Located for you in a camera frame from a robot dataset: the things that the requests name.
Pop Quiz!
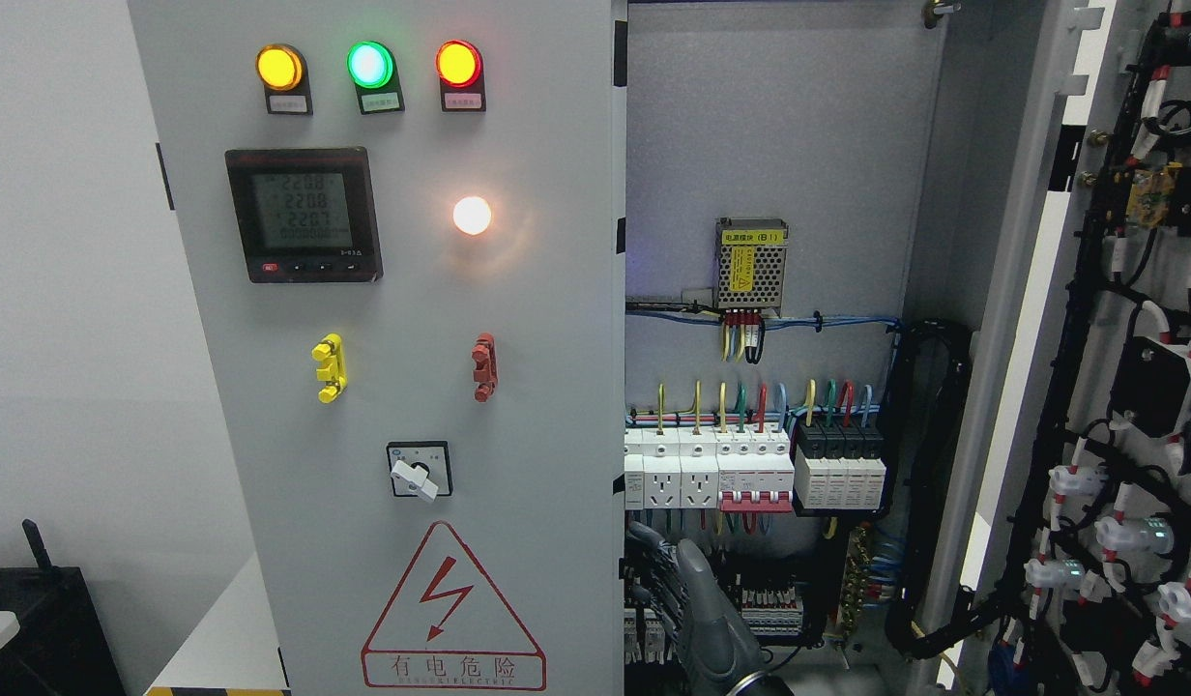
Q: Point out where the white socket breaker row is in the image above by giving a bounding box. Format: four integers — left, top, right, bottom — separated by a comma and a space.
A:
624, 427, 719, 511

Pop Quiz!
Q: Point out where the red high voltage warning sticker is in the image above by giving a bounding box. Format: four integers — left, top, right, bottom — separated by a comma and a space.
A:
361, 520, 547, 692

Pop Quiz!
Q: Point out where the lower relay terminal row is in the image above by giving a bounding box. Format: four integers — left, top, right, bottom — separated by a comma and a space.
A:
622, 554, 804, 666

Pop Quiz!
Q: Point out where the grey cabinet door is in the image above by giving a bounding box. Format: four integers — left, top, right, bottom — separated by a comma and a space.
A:
886, 1, 1191, 695
129, 1, 626, 695

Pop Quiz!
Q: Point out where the metal mesh power supply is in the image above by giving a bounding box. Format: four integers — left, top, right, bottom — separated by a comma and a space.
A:
713, 217, 788, 311

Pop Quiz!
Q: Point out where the yellow terminal post block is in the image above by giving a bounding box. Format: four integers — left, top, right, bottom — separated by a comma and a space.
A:
311, 333, 347, 404

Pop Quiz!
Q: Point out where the grey electrical cabinet body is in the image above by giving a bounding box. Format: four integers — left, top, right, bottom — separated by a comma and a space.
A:
621, 1, 979, 695

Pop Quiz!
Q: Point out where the green indicator lamp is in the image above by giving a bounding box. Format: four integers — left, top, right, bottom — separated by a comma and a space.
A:
345, 41, 404, 114

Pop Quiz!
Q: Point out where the black wrapped cable loom right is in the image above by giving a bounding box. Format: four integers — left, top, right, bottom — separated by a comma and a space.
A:
881, 319, 973, 660

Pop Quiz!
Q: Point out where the yellow indicator lamp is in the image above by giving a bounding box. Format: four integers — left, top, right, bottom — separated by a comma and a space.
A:
255, 43, 313, 114

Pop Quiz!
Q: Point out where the red handle circuit breaker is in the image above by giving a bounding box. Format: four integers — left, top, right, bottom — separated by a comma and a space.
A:
716, 430, 796, 514

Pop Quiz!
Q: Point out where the red terminal post block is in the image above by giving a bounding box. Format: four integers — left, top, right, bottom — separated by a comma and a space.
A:
470, 333, 499, 402

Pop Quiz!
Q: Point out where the red indicator lamp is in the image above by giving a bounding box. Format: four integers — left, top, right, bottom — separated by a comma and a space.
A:
435, 41, 486, 113

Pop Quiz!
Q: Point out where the white glowing indicator lamp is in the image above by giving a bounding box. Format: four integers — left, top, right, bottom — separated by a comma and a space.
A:
453, 195, 491, 235

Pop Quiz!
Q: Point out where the brass ground bar right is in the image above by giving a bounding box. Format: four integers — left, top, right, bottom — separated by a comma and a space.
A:
837, 523, 871, 634

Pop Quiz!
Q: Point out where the black digital power meter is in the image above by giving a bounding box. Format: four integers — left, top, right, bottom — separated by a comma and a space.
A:
224, 147, 382, 282

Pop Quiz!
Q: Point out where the black white surge protector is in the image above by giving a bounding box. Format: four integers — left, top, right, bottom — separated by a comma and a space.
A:
791, 420, 890, 516

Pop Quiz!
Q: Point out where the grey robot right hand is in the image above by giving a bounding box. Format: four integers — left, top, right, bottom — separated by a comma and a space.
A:
625, 521, 793, 695

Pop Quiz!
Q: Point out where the black box at left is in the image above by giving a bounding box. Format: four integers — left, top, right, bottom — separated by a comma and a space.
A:
0, 518, 126, 695

